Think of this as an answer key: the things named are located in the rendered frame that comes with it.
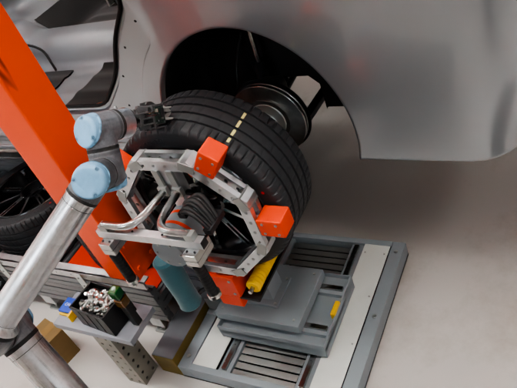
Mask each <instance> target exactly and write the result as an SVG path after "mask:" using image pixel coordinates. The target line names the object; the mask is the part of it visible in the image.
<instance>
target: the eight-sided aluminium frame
mask: <svg viewBox="0 0 517 388"><path fill-rule="evenodd" d="M196 156H197V152H196V151H195V150H189V149H186V150H167V149H139V150H138V151H137V153H136V154H135V155H134V156H133V157H132V159H131V160H130V161H129V164H128V165H127V166H128V167H127V169H126V170H125V173H126V174H127V181H128V183H127V185H126V186H125V187H124V188H122V189H120V190H117V193H116V195H117V197H118V200H119V201H121V202H122V205H123V206H124V207H125V209H126V210H127V212H128V214H129V215H130V216H131V218H132V219H134V218H135V217H136V216H137V215H138V214H139V213H140V212H141V211H142V210H143V209H144V208H145V207H146V206H147V205H146V204H145V201H144V200H143V198H142V197H141V195H140V193H139V192H138V190H137V189H136V184H137V182H138V180H139V178H140V175H141V174H142V171H143V170H145V171H151V170H157V171H163V172H165V171H172V172H186V173H188V174H189V175H190V176H193V177H194V178H196V179H197V180H198V181H200V182H202V183H203V184H205V185H206V186H208V187H209V188H210V189H212V190H214V191H215V192H217V193H218V194H220V195H221V196H223V197H225V198H226V199H227V200H229V201H230V202H232V203H234V204H235V205H237V207H238V208H239V210H240V213H241V214H242V217H243V219H244V220H245V223H246V225H247V227H248V230H249V232H250V233H251V235H252V238H253V240H254V242H255V245H254V246H253V247H252V248H251V249H250V250H249V251H248V252H247V253H246V254H245V255H244V256H232V255H225V254H218V253H210V254H209V255H208V258H207V259H206V261H205V262H204V265H205V267H206V269H207V270H208V271H209V272H212V273H222V274H228V275H233V276H245V275H247V274H248V272H249V271H250V270H251V269H252V268H253V267H254V266H255V265H256V264H257V263H258V262H259V261H260V260H261V259H262V258H263V257H264V256H266V255H267V253H268V252H269V250H270V249H271V247H272V245H273V243H274V241H275V237H274V236H263V235H262V234H261V232H260V230H259V228H258V226H257V223H256V219H257V217H258V216H259V213H260V212H261V211H262V206H261V204H260V202H259V199H258V195H257V194H256V193H255V190H254V189H252V188H251V187H250V186H249V185H248V184H245V183H243V182H242V181H240V180H239V179H237V178H235V177H234V176H232V175H231V174H229V173H228V172H226V171H225V170H224V169H222V168H220V170H219V171H218V173H217V174H216V176H215V178H214V179H210V178H209V177H207V176H204V175H203V174H201V173H199V172H196V171H195V170H194V164H195V159H196ZM137 227H138V229H147V230H154V231H158V228H157V222H156V220H155V218H154V216H153V215H152V214H150V215H149V217H148V218H147V219H146V220H144V221H143V222H142V223H141V224H139V225H138V226H137Z"/></svg>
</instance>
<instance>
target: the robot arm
mask: <svg viewBox="0 0 517 388"><path fill-rule="evenodd" d="M139 104H140V106H136V107H135V109H133V111H132V110H131V109H128V108H126V107H121V108H117V106H114V108H113V109H109V110H105V111H100V112H90V113H88V114H86V115H82V116H80V117H79V118H78V119H77V120H76V122H75V126H74V135H75V139H76V141H77V143H78V144H79V145H80V146H81V147H83V148H85V149H86V151H87V155H88V160H89V162H84V163H82V164H81V165H80V166H78V167H77V168H76V170H75V171H74V172H73V174H72V180H71V182H70V183H69V185H68V187H67V189H66V190H65V193H64V195H63V196H62V198H61V199H60V200H59V202H58V204H57V205H56V207H55V208H54V210H53V211H52V213H51V215H50V216H49V217H48V219H47V220H46V222H45V224H44V226H43V227H42V228H41V230H40V231H39V233H38V235H37V236H36V237H35V239H34V241H33V242H32V244H31V245H30V247H29V248H28V250H27V251H26V253H25V255H24V256H23V257H22V259H21V261H20V262H19V264H18V265H17V266H16V268H15V270H14V272H13V273H12V274H11V276H10V277H9V279H8V281H7V282H6V284H5V285H4V287H3V288H2V290H1V292H0V356H3V355H5V356H6V358H8V359H10V360H11V361H12V362H13V363H14V365H15V366H16V367H17V368H18V369H19V370H20V371H21V372H22V374H23V375H24V376H25V377H26V378H27V379H28V380H29V382H30V383H31V384H32V385H33V386H34V387H35V388H89V387H88V386H87V385H86V384H85V383H84V382H83V380H82V379H81V378H80V377H79V376H78V375H77V373H76V372H75V371H74V370H73V369H72V368H71V367H70V366H69V365H68V364H67V363H66V362H65V361H64V359H63V358H62V357H61V356H60V355H59V354H58V352H57V351H56V350H55V349H54V348H53V347H52V345H51V344H50V343H49V342H48V341H47V340H46V339H45V337H44V336H43V335H42V334H41V333H40V332H39V329H38V328H37V327H36V326H35V325H34V324H33V323H34V319H33V318H34V316H33V313H32V311H31V310H30V309H29V307H30V305H31V304H32V302H33V300H34V299H35V297H36V296H37V295H38V293H39V291H40V290H41V288H42V287H43V286H44V284H45V282H46V281H47V279H48V278H49V277H50V275H51V274H52V272H53V270H54V269H55V267H56V266H57V265H58V263H59V261H60V260H61V258H62V257H63V256H64V254H65V252H66V251H67V249H68V247H69V246H70V245H71V243H72V241H73V240H74V238H75V237H76V236H77V234H78V232H79V231H80V229H81V228H82V227H83V225H84V224H85V222H86V220H87V219H88V217H89V216H90V215H91V213H92V211H93V210H94V209H95V208H96V207H97V205H98V204H99V203H100V201H101V200H102V198H103V196H104V195H105V194H106V193H107V192H114V191H117V190H120V189H122V188H124V187H125V186H126V185H127V183H128V181H127V174H126V173H125V167H124V164H123V161H122V155H121V151H120V148H119V145H118V140H120V139H126V138H129V137H131V136H133V135H134V134H135V132H136V131H137V129H139V130H140V131H143V130H145V132H147V131H152V130H156V129H158V128H161V127H165V126H166V125H161V124H164V123H166V121H165V120H170V119H173V117H169V116H170V114H171V110H170V109H169V108H171V106H166V107H165V106H164V105H163V103H161V104H155V103H153V102H143V103H139ZM158 125H160V126H158Z"/></svg>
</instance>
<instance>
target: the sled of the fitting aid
mask: <svg viewBox="0 0 517 388"><path fill-rule="evenodd" d="M324 274H325V278H324V280H323V282H322V285H321V287H320V290H319V292H318V295H317V297H316V299H315V302H314V304H313V306H312V309H311V311H310V313H309V316H308V318H307V320H306V322H305V325H304V327H303V329H302V332H301V333H293V332H289V331H284V330H280V329H273V328H268V327H264V326H256V325H252V324H248V323H240V322H236V321H232V320H227V319H220V320H219V322H218V325H217V327H218V329H219V330H220V332H221V334H222V335H223V336H227V337H231V338H235V339H239V340H245V341H249V342H253V343H260V344H264V345H268V346H275V347H278V348H283V349H287V350H294V351H297V352H301V353H308V354H312V355H316V356H323V357H327V358H328V357H329V354H330V351H331V348H332V345H333V343H334V341H335V338H336V335H337V332H338V331H339V327H340V325H341V322H342V319H343V316H344V315H345V311H346V309H347V306H348V304H349V300H350V299H351V296H352V293H353V290H354V288H355V285H354V283H353V280H352V277H351V276H349V275H342V274H336V273H324Z"/></svg>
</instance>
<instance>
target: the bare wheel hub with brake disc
mask: <svg viewBox="0 0 517 388"><path fill-rule="evenodd" d="M235 97H236V98H239V99H242V100H244V101H245V102H248V103H250V104H252V105H253V106H254V107H257V108H259V109H261V110H262V112H265V113H266V114H268V115H269V116H270V118H273V119H274V120H275V122H277V123H278V124H279V125H281V126H282V128H283V129H285V131H286V132H287V133H288V134H289V135H290V136H291V137H292V138H293V139H294V141H295V142H296V144H297V145H298V146H300V145H301V143H302V142H303V140H304V138H305V137H306V135H307V132H308V129H309V121H308V117H307V115H306V113H305V110H304V109H303V107H302V105H301V104H300V103H299V101H298V100H297V99H296V98H295V97H294V96H293V95H291V94H290V93H289V92H287V91H285V90H284V89H282V88H280V87H278V86H276V85H272V84H268V83H262V82H257V83H252V84H249V85H246V86H245V87H243V88H242V89H240V90H239V92H238V93H237V95H236V96H235Z"/></svg>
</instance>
